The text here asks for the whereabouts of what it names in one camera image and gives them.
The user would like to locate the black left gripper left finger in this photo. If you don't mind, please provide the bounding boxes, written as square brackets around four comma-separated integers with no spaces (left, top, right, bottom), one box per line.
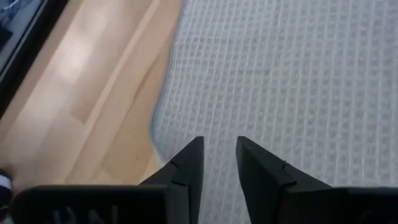
[11,136,205,224]

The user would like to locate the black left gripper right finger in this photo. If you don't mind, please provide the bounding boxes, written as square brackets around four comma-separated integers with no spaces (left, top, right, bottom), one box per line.
[235,136,398,224]

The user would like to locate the grey waffle microfiber towel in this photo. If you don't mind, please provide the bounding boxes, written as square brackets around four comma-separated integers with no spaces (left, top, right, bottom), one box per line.
[150,0,398,224]

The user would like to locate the black metal table frame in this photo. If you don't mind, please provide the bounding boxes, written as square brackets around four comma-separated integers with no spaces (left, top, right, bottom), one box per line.
[0,0,70,119]

